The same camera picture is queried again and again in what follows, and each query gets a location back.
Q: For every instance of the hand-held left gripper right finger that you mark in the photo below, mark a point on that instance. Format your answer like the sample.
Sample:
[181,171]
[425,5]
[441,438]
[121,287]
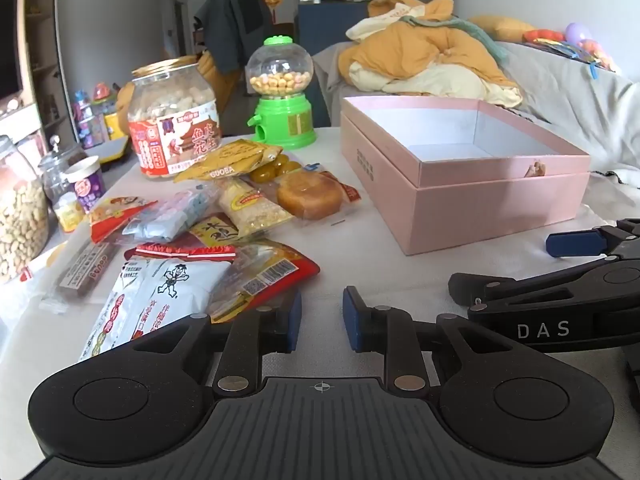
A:
[351,320]

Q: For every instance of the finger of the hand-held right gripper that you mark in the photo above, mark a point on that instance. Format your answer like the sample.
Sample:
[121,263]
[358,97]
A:
[465,287]
[570,244]

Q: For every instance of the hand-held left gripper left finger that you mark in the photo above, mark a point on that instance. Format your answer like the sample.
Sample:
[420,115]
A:
[295,320]

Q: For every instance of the red orange snack bag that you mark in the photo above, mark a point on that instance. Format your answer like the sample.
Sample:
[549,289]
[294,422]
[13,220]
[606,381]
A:
[270,270]

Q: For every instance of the pink cardboard box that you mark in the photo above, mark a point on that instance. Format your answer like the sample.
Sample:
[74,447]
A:
[475,200]

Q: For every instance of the yellow black print packet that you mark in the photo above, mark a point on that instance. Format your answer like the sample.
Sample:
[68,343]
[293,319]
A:
[215,232]

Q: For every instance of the round pastry packet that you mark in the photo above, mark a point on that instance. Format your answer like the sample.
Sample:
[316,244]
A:
[310,195]

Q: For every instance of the white red snack bag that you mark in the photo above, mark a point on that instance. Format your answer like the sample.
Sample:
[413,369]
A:
[150,290]

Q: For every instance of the blue candy packet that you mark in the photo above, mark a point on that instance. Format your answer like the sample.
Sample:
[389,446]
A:
[170,212]

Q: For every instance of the yellow snack packet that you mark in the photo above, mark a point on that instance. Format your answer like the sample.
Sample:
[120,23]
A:
[225,162]

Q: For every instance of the red snack packet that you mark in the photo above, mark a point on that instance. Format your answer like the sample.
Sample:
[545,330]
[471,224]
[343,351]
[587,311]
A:
[112,215]

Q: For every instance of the yellow rice cracker packet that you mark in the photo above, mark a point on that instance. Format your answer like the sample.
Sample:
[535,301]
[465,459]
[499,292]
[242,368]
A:
[250,207]

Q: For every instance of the green plum packet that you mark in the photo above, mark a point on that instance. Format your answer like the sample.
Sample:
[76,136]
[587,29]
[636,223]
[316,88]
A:
[275,167]

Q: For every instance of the colourful toys on sofa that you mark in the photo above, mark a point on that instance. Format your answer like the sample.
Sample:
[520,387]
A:
[575,42]

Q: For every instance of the green candy dispenser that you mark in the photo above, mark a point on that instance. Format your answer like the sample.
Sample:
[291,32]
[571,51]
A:
[280,100]

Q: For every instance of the clear brown bar packet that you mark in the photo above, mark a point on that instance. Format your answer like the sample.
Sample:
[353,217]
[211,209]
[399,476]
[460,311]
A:
[80,270]

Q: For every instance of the yellow pillow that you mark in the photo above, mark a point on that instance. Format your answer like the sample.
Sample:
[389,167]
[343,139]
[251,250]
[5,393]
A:
[502,27]

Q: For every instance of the orange cream quilt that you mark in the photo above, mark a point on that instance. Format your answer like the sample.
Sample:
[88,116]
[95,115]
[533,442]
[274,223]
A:
[425,55]

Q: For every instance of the plastic peanut jar red label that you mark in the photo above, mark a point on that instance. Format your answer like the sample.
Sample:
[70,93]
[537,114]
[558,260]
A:
[172,110]

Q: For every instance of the purple paper cup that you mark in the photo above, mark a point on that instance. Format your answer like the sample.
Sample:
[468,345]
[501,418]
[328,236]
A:
[86,185]

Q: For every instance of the yellow flat box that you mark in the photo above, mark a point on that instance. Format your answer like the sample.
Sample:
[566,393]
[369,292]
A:
[114,149]

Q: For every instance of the small yellow snack cup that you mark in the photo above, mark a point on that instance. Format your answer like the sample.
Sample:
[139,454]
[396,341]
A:
[69,212]

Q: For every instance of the orange armchair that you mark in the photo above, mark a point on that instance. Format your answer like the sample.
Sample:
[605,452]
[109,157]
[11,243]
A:
[215,77]

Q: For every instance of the small glass jar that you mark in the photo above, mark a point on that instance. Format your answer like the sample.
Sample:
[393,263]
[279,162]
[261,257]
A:
[55,175]

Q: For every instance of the colourful toy bottles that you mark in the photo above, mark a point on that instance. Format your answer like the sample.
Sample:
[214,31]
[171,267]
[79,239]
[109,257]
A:
[92,115]

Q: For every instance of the glass jar of peanuts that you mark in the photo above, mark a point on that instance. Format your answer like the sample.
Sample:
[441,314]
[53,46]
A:
[20,220]

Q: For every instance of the blue cabinet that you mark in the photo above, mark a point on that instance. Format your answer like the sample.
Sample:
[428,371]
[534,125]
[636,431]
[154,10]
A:
[330,22]

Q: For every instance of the dark jacket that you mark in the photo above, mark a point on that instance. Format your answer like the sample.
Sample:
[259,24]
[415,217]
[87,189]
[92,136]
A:
[232,25]

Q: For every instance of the black television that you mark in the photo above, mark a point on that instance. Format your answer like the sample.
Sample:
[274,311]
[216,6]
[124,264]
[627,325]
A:
[9,40]

